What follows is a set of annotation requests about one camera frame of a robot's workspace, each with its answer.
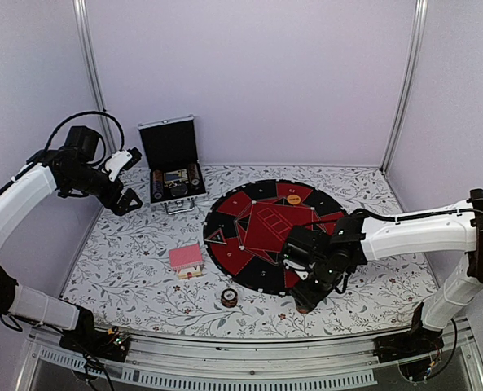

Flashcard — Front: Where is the red playing card deck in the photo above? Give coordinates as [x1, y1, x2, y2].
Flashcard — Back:
[169, 244, 203, 272]

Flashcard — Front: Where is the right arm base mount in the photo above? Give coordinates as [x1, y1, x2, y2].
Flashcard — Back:
[373, 331, 444, 382]

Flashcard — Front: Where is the blue card deck in case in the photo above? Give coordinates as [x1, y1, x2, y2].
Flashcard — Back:
[164, 169, 188, 184]

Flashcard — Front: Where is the orange big blind button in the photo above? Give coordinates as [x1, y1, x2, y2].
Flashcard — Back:
[287, 194, 302, 205]

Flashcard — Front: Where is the aluminium frame post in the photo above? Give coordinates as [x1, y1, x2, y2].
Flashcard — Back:
[72, 0, 121, 166]
[380, 0, 428, 176]

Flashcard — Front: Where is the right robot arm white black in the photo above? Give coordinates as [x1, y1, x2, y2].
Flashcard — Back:
[279, 189, 483, 362]

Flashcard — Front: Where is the round red black poker mat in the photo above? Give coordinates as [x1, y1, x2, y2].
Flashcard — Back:
[203, 179, 347, 296]

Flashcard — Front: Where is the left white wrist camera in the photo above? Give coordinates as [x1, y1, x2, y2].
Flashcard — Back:
[102, 147, 142, 182]

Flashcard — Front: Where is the dark red chip stack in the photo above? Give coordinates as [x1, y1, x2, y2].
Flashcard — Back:
[221, 288, 238, 308]

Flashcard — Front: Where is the triangular all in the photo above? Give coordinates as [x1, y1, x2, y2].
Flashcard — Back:
[204, 228, 227, 245]

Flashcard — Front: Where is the floral white table cloth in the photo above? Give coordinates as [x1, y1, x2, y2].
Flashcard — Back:
[62, 165, 437, 339]

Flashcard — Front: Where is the aluminium poker case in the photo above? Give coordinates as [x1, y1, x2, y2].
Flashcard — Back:
[138, 115, 207, 215]

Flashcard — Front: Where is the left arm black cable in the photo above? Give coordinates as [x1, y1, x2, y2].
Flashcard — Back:
[45, 111, 125, 158]

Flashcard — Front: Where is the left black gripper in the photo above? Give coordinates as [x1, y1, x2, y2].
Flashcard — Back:
[65, 163, 143, 216]

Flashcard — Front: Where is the front aluminium rail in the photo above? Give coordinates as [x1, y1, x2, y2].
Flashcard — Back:
[15, 318, 483, 390]

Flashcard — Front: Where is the right chip row in case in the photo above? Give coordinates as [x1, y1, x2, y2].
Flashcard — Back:
[187, 163, 201, 187]

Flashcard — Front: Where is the black dealer button in case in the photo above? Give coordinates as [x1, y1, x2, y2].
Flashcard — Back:
[170, 183, 189, 198]

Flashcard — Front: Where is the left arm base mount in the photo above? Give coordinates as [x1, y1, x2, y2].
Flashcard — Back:
[59, 327, 130, 362]

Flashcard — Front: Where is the right aluminium frame post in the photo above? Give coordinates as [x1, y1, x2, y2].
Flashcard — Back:
[380, 0, 428, 176]

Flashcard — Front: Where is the left aluminium frame post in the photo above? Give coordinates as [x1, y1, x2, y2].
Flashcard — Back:
[72, 0, 121, 166]

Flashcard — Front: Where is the playing card box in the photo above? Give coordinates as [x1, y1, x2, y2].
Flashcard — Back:
[177, 264, 203, 279]

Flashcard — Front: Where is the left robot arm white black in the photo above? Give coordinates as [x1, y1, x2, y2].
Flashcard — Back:
[0, 126, 142, 354]

